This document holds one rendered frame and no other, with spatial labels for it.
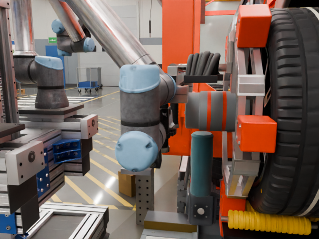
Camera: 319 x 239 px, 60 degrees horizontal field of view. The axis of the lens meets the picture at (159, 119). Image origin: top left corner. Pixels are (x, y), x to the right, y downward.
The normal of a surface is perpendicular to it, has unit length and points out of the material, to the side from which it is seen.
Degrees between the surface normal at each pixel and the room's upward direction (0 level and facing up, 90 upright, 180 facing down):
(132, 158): 90
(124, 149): 90
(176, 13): 90
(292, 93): 73
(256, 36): 125
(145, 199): 90
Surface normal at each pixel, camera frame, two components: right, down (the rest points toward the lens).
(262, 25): -0.13, 0.72
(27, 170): 0.99, 0.03
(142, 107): 0.19, 0.18
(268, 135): -0.15, 0.18
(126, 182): -0.68, 0.14
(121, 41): 0.04, -0.05
